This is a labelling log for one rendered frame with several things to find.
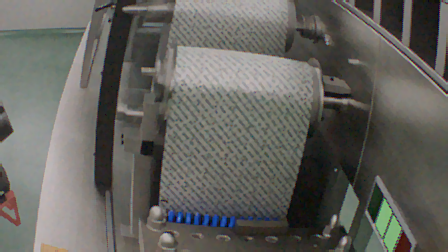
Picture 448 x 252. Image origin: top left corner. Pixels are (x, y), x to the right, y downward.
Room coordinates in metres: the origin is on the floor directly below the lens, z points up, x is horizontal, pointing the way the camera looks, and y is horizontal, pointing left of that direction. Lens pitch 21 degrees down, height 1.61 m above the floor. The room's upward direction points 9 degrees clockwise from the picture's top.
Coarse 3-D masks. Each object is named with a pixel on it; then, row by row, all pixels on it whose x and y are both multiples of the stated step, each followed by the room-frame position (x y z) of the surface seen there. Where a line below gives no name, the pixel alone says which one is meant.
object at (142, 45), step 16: (112, 0) 2.05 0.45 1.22; (144, 0) 2.08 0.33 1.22; (112, 16) 2.06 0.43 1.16; (144, 16) 2.08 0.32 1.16; (96, 32) 2.48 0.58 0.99; (144, 32) 2.08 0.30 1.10; (160, 32) 2.09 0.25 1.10; (96, 48) 2.05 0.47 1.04; (128, 48) 2.07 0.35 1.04; (144, 48) 2.08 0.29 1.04; (96, 64) 2.05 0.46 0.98; (128, 64) 2.08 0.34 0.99; (144, 64) 2.09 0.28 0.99; (96, 80) 2.05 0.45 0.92; (128, 80) 2.08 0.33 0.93; (144, 80) 2.09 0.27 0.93
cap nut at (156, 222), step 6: (150, 210) 1.00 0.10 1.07; (156, 210) 0.99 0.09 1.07; (162, 210) 1.00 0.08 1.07; (150, 216) 0.99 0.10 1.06; (156, 216) 0.99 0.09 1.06; (162, 216) 0.99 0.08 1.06; (150, 222) 0.99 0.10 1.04; (156, 222) 0.99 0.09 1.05; (162, 222) 0.99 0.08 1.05; (150, 228) 0.99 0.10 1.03; (156, 228) 0.99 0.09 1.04; (162, 228) 0.99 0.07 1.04
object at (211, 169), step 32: (192, 128) 1.08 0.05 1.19; (224, 128) 1.09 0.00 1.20; (256, 128) 1.10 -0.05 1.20; (192, 160) 1.08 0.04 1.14; (224, 160) 1.09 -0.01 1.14; (256, 160) 1.10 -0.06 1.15; (288, 160) 1.11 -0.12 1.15; (160, 192) 1.07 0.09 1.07; (192, 192) 1.08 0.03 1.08; (224, 192) 1.09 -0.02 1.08; (256, 192) 1.10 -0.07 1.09; (288, 192) 1.11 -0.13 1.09
